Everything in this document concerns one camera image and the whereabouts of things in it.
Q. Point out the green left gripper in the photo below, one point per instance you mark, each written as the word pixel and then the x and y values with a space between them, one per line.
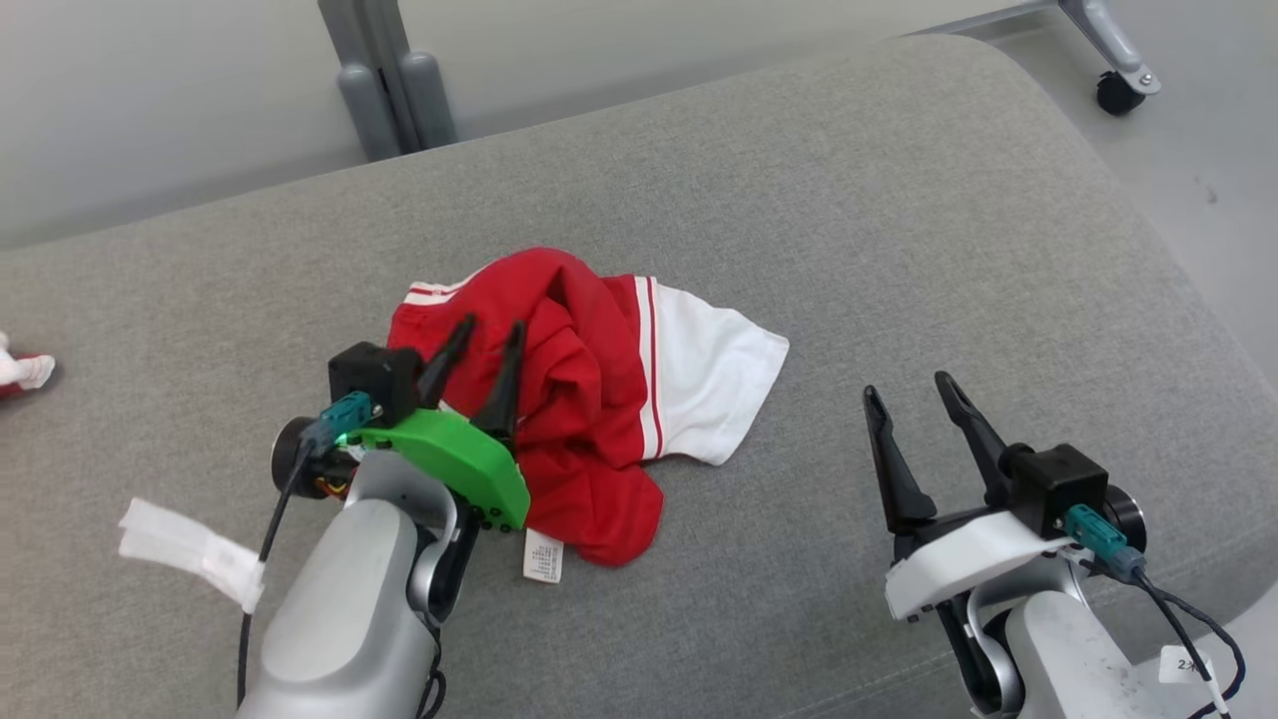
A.
pixel 454 454

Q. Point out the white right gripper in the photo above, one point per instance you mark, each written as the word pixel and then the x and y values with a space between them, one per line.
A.
pixel 958 564

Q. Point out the red and white garment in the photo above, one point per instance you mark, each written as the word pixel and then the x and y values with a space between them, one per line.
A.
pixel 589 399

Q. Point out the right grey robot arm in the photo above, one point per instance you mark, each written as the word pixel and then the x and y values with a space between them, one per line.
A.
pixel 1068 659

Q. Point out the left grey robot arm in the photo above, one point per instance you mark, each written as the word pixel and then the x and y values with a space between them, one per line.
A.
pixel 339 619

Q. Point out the white tape strip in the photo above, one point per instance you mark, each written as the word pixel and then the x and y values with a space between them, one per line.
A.
pixel 185 544

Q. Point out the grey stand leg with caster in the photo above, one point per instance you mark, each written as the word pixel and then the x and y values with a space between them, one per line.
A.
pixel 1123 55

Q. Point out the grey double-footed partition post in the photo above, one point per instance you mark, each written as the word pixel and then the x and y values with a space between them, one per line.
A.
pixel 394 90

